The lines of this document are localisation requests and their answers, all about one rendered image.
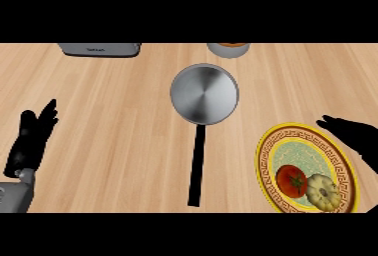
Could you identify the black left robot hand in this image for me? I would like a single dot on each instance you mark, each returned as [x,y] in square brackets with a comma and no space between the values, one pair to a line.
[29,140]

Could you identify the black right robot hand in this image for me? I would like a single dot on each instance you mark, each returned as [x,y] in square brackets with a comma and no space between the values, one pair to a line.
[354,135]

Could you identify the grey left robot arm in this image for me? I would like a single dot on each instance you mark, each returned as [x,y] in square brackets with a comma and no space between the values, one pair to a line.
[15,194]

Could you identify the yellow patterned plate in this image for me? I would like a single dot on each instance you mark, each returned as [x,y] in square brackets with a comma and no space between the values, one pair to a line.
[295,146]

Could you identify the red tomato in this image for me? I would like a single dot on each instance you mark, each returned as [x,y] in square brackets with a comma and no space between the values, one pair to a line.
[291,181]

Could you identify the grey toaster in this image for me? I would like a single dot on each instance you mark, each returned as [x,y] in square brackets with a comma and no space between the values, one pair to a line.
[100,49]

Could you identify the grey cup with orange content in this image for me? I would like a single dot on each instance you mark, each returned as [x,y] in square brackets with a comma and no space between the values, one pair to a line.
[227,50]

